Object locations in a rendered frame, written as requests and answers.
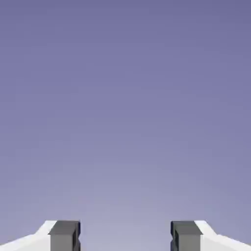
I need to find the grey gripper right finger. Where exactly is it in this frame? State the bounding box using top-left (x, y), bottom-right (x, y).
top-left (170, 220), bottom-right (251, 251)

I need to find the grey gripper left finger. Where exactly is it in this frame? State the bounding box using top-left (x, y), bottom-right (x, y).
top-left (0, 220), bottom-right (81, 251)

